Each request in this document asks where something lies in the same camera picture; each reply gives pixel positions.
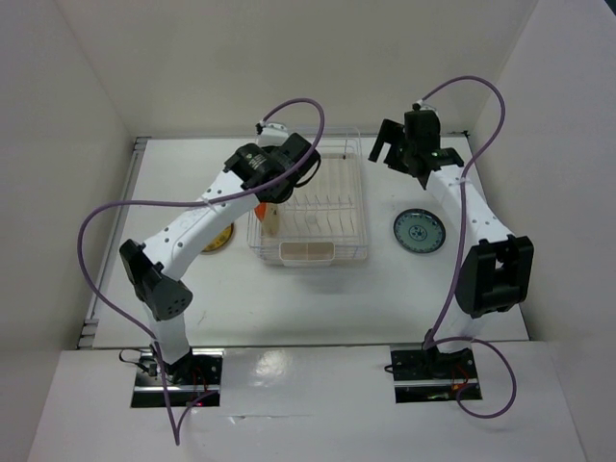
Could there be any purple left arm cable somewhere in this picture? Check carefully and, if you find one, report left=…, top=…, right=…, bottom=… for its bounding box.
left=77, top=97, right=326, bottom=447

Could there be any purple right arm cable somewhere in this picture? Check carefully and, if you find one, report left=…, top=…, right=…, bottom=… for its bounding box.
left=423, top=75, right=519, bottom=418

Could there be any white wire dish rack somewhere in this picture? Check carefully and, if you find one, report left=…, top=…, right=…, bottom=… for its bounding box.
left=247, top=127, right=369, bottom=266

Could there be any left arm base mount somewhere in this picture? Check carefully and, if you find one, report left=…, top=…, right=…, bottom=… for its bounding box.
left=118, top=347, right=223, bottom=408

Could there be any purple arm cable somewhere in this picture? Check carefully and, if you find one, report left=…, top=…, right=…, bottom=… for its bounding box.
left=423, top=75, right=519, bottom=418
left=77, top=97, right=326, bottom=447

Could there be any blue patterned plate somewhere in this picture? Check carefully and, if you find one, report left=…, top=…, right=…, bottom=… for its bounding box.
left=393, top=208, right=447, bottom=254

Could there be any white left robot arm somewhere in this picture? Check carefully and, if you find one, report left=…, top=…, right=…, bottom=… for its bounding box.
left=119, top=133, right=321, bottom=385

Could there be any yellow patterned plate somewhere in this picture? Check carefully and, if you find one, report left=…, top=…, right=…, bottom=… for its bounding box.
left=202, top=223, right=235, bottom=254

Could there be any orange plate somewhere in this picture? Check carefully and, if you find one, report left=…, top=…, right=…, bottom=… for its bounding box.
left=254, top=202, right=269, bottom=222

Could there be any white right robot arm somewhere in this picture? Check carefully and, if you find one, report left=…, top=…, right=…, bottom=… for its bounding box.
left=369, top=104, right=534, bottom=378

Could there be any beige cutlery holder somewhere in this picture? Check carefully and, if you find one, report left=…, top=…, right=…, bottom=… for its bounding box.
left=279, top=242, right=335, bottom=268

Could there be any cream patterned plate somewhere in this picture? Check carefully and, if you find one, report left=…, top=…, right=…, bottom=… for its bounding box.
left=261, top=203, right=280, bottom=237

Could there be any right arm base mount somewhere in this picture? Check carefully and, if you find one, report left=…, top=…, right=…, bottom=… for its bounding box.
left=383, top=346, right=482, bottom=403

